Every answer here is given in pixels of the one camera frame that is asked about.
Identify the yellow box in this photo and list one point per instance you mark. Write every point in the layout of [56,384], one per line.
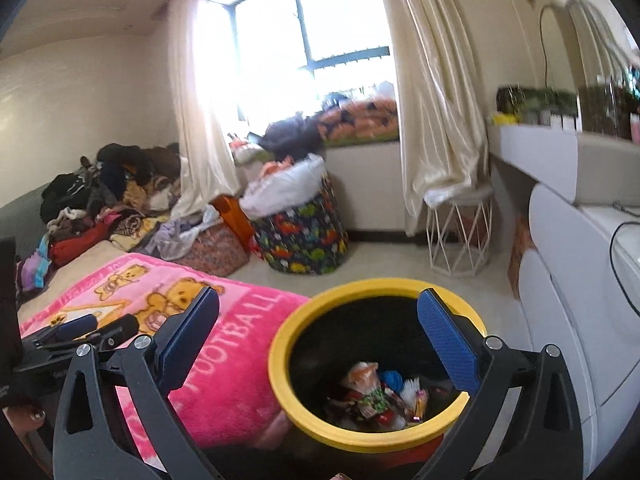
[507,119]

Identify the person's left hand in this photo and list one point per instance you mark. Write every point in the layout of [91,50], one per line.
[27,417]

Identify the floral fabric bag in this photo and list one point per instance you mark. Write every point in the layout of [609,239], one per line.
[220,255]

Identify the dinosaur print fabric basket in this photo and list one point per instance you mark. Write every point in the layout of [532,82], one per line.
[300,240]

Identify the cream curtain beside stool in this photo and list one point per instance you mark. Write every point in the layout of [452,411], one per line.
[435,110]

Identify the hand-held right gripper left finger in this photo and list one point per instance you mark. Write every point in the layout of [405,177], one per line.
[185,342]

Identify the dark jacket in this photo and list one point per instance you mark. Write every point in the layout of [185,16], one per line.
[290,135]

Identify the blue wrapper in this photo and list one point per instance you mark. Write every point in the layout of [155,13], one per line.
[391,380]

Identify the lavender cloth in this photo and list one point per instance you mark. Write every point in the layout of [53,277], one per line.
[175,235]

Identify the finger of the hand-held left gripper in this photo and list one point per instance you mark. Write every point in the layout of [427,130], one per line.
[75,326]
[120,327]

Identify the bed with beige sheet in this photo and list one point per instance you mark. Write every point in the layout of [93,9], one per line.
[80,265]

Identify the white rounded drawer cabinet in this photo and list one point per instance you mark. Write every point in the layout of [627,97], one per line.
[560,285]

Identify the white vanity desk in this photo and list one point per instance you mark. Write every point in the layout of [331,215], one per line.
[560,155]

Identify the white cloth on sill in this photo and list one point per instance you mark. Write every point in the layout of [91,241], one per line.
[247,155]

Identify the orange white snack packet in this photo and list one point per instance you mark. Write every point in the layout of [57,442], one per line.
[360,377]

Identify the pink bear print blanket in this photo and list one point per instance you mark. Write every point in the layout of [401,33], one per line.
[240,360]

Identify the orange paper bag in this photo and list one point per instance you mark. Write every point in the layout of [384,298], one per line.
[232,220]

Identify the orange cloth in basket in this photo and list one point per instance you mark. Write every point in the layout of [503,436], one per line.
[277,166]

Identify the cream curtain beside bed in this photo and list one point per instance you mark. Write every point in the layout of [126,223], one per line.
[200,135]

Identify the yellow-rimmed black bin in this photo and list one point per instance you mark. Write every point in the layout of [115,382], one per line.
[280,360]

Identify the yellow green snack wrapper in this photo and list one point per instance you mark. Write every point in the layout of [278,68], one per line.
[375,402]

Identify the orange yellow wrapper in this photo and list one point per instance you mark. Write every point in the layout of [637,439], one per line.
[421,405]

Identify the orange patterned quilt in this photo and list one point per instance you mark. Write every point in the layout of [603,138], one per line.
[360,117]

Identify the dark framed window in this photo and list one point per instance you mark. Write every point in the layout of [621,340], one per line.
[350,55]

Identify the green sill mat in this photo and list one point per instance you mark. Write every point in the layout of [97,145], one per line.
[365,141]

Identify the grey bed headboard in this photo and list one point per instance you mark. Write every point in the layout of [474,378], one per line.
[20,210]

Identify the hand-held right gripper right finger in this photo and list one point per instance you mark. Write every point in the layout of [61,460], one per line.
[450,342]

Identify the vanity mirror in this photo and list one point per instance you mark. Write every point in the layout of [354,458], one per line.
[600,45]

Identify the large white bag in basket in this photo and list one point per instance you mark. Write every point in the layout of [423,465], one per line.
[285,190]

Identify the pile of clothes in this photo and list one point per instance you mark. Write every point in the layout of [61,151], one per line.
[100,195]

